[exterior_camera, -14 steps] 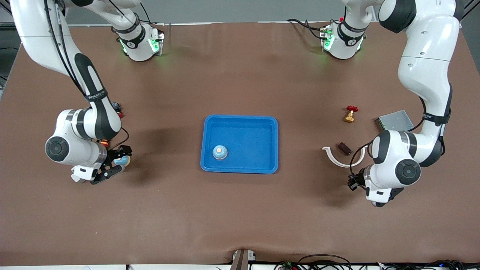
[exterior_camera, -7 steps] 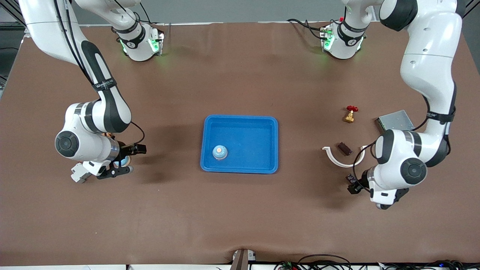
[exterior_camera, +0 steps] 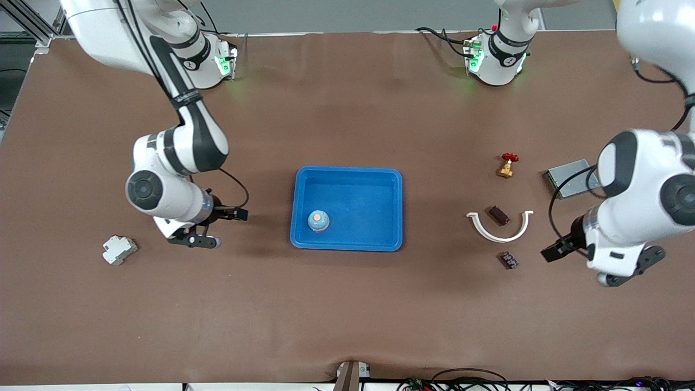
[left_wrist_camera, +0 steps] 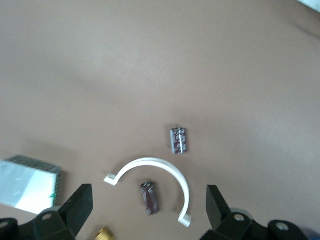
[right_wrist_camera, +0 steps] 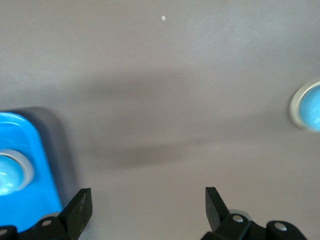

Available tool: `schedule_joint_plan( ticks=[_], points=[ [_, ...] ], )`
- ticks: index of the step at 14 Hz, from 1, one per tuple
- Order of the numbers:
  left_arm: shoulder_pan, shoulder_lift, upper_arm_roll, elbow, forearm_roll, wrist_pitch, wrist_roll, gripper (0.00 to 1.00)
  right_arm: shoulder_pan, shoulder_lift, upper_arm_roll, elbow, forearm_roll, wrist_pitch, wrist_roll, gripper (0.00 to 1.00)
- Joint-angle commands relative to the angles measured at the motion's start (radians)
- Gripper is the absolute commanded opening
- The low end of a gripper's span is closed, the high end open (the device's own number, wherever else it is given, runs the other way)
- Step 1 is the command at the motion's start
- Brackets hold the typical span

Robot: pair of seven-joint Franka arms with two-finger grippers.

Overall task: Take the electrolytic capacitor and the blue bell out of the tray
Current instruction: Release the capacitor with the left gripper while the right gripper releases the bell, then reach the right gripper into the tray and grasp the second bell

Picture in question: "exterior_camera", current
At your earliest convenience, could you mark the blue service bell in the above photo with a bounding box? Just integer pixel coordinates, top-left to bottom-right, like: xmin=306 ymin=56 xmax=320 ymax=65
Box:
xmin=307 ymin=210 xmax=331 ymax=233

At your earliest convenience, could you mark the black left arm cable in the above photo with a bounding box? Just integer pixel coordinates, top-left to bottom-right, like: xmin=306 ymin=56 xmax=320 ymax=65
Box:
xmin=548 ymin=54 xmax=695 ymax=242

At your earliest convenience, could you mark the white circuit breaker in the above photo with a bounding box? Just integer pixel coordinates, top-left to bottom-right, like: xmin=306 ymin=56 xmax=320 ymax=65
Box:
xmin=102 ymin=235 xmax=138 ymax=266

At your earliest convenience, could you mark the black cable bundle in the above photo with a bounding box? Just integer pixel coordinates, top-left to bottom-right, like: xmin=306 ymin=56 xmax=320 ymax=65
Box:
xmin=548 ymin=376 xmax=695 ymax=391

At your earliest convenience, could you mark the metal table bracket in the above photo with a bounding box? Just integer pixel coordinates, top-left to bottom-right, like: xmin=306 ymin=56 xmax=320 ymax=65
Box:
xmin=333 ymin=360 xmax=371 ymax=391

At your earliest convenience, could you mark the grey metal box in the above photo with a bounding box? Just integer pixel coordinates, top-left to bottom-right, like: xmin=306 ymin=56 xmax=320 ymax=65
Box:
xmin=542 ymin=159 xmax=602 ymax=200

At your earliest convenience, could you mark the blue plastic tray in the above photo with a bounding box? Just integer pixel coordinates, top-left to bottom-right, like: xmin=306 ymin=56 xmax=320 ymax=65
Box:
xmin=289 ymin=166 xmax=404 ymax=253

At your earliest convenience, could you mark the black left base cable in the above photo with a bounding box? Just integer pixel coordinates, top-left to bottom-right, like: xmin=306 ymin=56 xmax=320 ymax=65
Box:
xmin=415 ymin=26 xmax=470 ymax=59

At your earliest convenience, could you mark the black looped cable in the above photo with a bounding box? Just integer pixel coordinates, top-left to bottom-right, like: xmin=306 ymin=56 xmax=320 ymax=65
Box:
xmin=432 ymin=368 xmax=509 ymax=391

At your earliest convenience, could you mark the white half-round pipe clamp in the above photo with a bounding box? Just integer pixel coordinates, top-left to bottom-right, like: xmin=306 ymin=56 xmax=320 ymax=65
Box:
xmin=466 ymin=210 xmax=535 ymax=243

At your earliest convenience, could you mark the dark brown cylindrical capacitor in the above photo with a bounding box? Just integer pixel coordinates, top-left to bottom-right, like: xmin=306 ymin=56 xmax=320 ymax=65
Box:
xmin=485 ymin=205 xmax=511 ymax=226

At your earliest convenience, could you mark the brass valve red handle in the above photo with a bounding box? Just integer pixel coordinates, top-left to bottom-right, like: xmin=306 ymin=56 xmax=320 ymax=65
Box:
xmin=496 ymin=153 xmax=520 ymax=179

